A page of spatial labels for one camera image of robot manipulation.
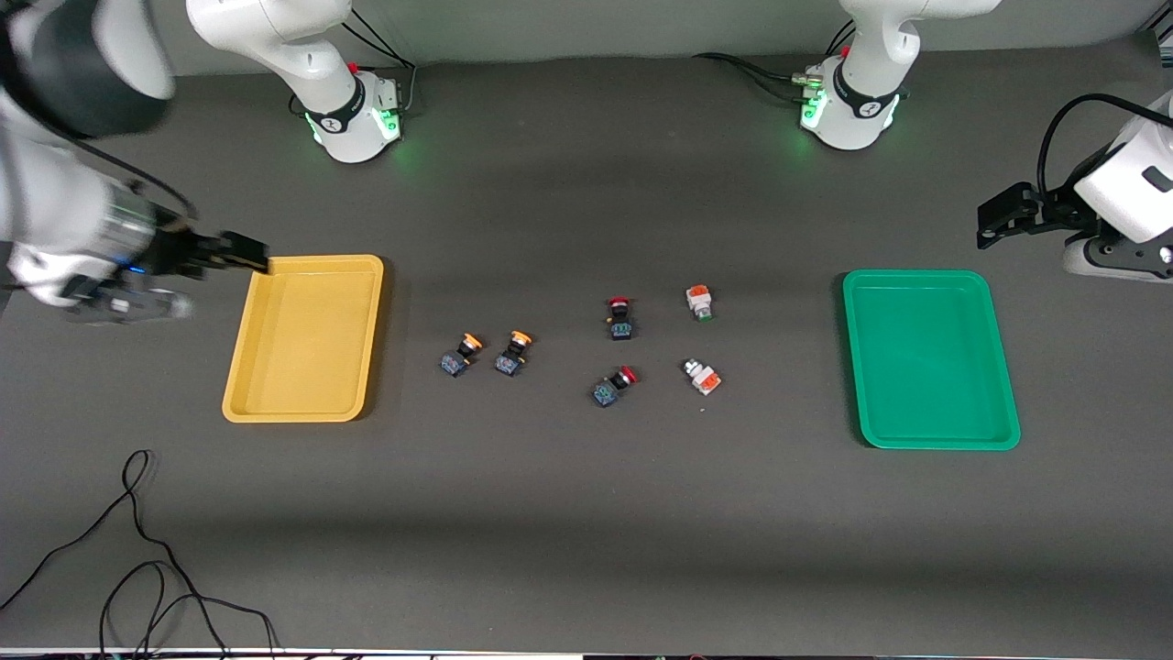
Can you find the white orange switch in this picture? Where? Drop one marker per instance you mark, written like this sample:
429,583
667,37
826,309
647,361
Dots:
703,377
701,302

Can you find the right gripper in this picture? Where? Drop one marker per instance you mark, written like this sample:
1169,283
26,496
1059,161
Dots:
176,251

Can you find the green plastic tray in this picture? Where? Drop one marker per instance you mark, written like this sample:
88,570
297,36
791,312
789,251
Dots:
926,367

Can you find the aluminium frame rail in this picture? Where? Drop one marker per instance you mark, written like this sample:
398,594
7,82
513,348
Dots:
1166,41

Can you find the yellow push button switch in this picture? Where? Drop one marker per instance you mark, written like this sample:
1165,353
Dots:
460,353
514,353

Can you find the yellow plastic tray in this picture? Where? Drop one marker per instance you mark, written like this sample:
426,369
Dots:
302,367

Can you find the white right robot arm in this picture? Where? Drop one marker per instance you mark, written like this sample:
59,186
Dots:
302,55

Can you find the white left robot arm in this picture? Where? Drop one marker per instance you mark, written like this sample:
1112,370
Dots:
871,92

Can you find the red push button switch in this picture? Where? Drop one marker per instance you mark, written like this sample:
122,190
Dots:
612,386
620,321

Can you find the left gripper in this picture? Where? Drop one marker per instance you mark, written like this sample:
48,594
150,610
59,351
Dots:
1056,207

